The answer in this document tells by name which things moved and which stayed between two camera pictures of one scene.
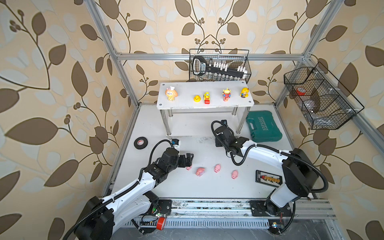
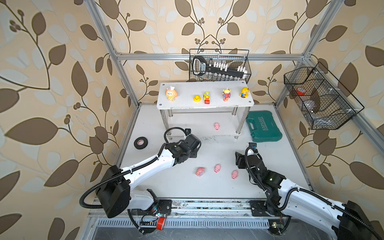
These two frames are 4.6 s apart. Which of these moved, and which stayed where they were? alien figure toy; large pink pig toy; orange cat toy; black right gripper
Moved: black right gripper
Stayed: alien figure toy; orange cat toy; large pink pig toy
